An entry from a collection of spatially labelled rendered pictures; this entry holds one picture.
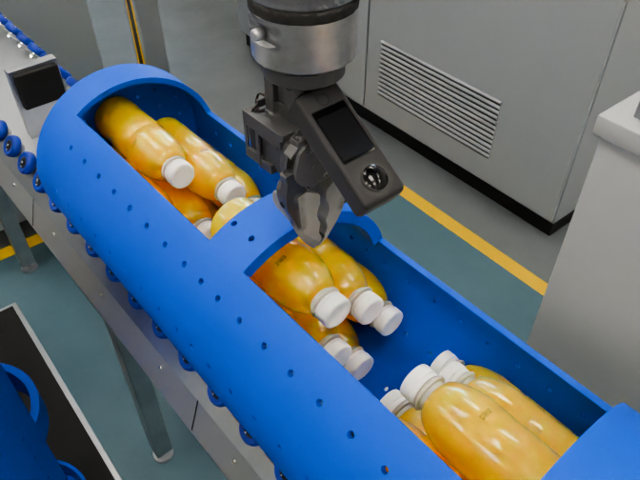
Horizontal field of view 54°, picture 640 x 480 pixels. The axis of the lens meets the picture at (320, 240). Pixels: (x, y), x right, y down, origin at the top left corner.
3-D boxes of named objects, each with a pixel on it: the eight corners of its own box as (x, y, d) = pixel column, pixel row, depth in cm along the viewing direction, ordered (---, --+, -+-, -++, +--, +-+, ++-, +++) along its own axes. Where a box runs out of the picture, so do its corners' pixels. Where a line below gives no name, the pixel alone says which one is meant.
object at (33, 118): (71, 118, 141) (51, 53, 130) (79, 126, 139) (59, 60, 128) (28, 134, 136) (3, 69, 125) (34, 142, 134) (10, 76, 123)
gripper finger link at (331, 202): (310, 210, 72) (309, 143, 65) (345, 238, 68) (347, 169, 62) (288, 223, 70) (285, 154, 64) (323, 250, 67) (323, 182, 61)
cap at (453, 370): (465, 369, 66) (451, 358, 67) (443, 398, 66) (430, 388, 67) (475, 373, 69) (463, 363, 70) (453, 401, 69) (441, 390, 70)
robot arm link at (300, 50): (382, 4, 50) (287, 40, 46) (378, 61, 54) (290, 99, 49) (310, -28, 55) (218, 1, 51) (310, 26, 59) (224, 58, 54)
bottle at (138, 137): (143, 105, 101) (206, 156, 90) (123, 143, 102) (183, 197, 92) (107, 89, 95) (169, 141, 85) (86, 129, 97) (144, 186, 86)
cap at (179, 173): (192, 162, 90) (199, 168, 89) (179, 185, 90) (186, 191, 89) (171, 153, 86) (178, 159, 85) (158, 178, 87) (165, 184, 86)
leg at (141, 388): (167, 441, 185) (121, 297, 142) (177, 455, 181) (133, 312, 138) (150, 452, 182) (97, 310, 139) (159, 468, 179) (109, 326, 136)
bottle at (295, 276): (263, 213, 84) (358, 294, 74) (226, 251, 83) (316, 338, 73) (240, 186, 78) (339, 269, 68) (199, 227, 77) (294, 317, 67)
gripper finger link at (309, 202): (288, 223, 70) (285, 154, 64) (323, 250, 67) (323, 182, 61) (266, 235, 69) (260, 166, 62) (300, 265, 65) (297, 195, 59)
